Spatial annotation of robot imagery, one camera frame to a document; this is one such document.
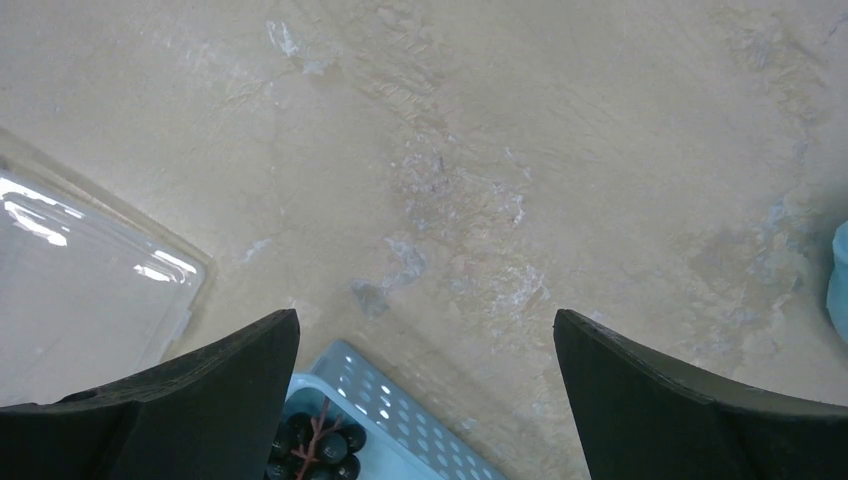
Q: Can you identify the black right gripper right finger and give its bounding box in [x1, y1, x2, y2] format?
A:
[553, 309, 847, 479]

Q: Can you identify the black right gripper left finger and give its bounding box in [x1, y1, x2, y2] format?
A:
[1, 309, 300, 479]

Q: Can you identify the dark fake grape bunch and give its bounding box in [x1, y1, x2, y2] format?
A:
[263, 398, 368, 480]

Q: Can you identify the light blue plastic basket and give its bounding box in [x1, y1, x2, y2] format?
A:
[281, 340, 505, 480]

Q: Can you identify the light blue printed plastic bag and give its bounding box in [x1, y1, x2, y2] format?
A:
[826, 222, 848, 342]

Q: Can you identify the clear plastic organizer box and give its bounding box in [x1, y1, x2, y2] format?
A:
[1, 131, 214, 407]

